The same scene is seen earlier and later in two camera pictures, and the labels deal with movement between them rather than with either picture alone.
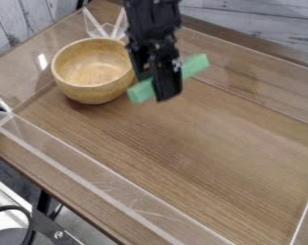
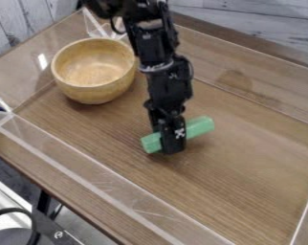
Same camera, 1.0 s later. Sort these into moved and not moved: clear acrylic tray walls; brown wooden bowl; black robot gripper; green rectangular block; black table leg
Moved: black robot gripper; green rectangular block
Not moved: clear acrylic tray walls; black table leg; brown wooden bowl
